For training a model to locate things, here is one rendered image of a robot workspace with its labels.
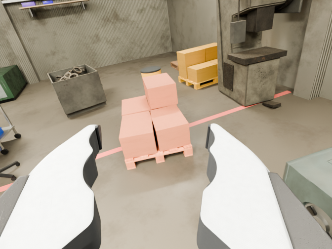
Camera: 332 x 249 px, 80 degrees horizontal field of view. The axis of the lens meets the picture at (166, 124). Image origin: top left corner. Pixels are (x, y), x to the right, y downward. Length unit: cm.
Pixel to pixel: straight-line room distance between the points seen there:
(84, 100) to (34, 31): 442
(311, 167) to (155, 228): 155
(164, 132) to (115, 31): 640
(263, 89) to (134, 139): 234
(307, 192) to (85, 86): 399
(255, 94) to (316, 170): 309
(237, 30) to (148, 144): 203
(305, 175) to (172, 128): 185
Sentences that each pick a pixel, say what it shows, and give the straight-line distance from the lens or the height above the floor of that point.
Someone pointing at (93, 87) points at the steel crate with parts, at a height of 47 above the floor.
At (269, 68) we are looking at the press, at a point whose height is 59.
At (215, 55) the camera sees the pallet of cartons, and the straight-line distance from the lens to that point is 514.
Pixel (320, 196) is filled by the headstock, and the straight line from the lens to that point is 58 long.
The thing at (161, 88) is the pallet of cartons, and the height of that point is 72.
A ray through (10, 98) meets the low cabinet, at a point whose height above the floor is 10.
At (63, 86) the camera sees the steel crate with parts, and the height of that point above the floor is 64.
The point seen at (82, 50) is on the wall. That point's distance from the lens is 824.
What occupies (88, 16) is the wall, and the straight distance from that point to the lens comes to 820.
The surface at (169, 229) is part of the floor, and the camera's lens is 194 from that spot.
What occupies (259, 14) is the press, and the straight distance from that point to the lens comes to 343.
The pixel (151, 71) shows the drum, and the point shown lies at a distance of 393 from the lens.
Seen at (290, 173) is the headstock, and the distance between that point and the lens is 62.
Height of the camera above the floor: 164
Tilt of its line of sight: 30 degrees down
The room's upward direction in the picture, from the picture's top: 9 degrees counter-clockwise
